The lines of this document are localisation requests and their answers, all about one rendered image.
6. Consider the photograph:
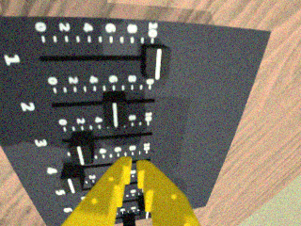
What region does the black lighting desk panel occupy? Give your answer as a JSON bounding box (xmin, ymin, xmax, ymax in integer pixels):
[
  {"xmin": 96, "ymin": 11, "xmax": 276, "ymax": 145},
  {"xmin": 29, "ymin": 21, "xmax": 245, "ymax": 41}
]
[{"xmin": 0, "ymin": 16, "xmax": 272, "ymax": 226}]

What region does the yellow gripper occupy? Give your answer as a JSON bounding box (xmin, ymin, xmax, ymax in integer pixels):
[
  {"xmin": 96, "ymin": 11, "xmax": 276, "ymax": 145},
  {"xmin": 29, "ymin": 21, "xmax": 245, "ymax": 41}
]
[{"xmin": 61, "ymin": 156, "xmax": 200, "ymax": 226}]

